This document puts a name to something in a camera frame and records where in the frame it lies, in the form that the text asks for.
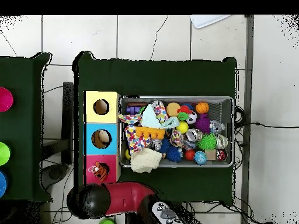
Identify orange mini basketball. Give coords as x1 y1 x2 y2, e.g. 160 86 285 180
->
195 101 210 115

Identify black cable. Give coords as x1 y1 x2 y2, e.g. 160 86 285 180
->
234 121 299 129

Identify metal mesh bin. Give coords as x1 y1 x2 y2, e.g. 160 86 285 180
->
118 94 235 168

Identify small soccer ball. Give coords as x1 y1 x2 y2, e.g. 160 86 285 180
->
186 111 198 124

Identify green bowl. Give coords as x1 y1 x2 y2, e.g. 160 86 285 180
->
0 142 11 166

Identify wooden box with three holes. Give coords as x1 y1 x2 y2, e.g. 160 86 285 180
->
83 90 121 187

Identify blue globe ball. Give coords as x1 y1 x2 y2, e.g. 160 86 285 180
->
193 150 208 165

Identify purple spiky ball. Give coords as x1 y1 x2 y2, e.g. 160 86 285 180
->
194 113 212 134

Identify white plastic tray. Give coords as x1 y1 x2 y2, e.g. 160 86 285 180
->
190 15 232 29

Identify orange striped tiger toy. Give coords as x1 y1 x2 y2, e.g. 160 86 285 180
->
88 161 110 182

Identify blue bowl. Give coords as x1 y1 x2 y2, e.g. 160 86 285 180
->
0 171 8 198

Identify grey round base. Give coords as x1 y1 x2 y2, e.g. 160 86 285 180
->
41 163 69 190

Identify orange building block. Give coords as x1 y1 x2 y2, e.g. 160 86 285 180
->
134 126 166 140

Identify colourful dotted cloth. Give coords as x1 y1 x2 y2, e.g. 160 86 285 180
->
117 100 169 155

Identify black metal stand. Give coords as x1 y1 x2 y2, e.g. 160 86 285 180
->
61 81 74 165

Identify cream waffle cloth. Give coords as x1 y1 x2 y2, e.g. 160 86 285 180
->
130 148 164 174

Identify orange foam disc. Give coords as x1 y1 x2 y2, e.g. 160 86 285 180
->
165 101 181 117

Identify dark green table cloth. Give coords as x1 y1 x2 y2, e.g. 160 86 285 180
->
0 52 53 202
73 51 238 206

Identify green spiky ball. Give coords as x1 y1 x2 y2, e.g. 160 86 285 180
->
197 133 218 151

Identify pink bowl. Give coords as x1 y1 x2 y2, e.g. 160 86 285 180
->
0 87 14 113

